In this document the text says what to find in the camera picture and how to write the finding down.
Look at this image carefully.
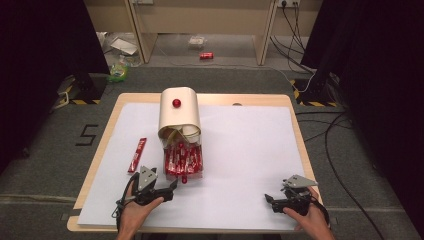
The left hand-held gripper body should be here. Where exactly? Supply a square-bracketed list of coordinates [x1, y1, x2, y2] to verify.
[130, 165, 168, 206]

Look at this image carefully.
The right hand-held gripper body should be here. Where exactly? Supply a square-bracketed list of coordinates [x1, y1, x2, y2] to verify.
[280, 174, 319, 216]

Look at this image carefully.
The row of red stick sachets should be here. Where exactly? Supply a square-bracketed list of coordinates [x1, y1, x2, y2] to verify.
[164, 141, 203, 176]

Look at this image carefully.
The clear plastic drawer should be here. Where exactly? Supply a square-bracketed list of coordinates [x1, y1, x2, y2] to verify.
[162, 138, 205, 180]

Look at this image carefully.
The white box with red knob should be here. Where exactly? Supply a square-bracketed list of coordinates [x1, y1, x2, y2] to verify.
[157, 86, 203, 145]

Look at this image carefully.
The person's right hand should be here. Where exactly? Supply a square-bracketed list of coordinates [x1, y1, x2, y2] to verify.
[283, 186, 334, 238]

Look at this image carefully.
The person's left hand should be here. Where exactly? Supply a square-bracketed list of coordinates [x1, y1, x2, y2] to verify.
[118, 184, 165, 234]

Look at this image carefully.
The white paper sheet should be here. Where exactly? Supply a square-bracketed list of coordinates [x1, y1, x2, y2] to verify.
[77, 102, 306, 232]

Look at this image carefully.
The black stand base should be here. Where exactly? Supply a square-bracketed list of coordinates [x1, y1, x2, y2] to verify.
[56, 72, 109, 106]
[289, 74, 339, 108]

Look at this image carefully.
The green plastic bag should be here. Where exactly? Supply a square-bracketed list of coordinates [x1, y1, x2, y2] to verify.
[107, 63, 129, 83]

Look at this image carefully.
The black curtain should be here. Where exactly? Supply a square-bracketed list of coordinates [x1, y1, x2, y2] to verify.
[0, 0, 111, 174]
[301, 0, 424, 231]

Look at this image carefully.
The clear plastic bag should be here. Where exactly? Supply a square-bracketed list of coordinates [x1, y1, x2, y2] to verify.
[187, 35, 207, 50]

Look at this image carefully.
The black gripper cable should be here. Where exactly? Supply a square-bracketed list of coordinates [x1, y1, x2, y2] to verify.
[311, 196, 331, 228]
[112, 172, 140, 231]

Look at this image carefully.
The black floor cable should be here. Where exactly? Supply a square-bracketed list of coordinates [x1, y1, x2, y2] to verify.
[294, 111, 388, 240]

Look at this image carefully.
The black wall cable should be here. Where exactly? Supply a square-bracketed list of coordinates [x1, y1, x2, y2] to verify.
[269, 3, 316, 74]

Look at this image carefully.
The light wooden desk frame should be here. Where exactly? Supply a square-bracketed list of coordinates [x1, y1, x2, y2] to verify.
[83, 0, 324, 67]

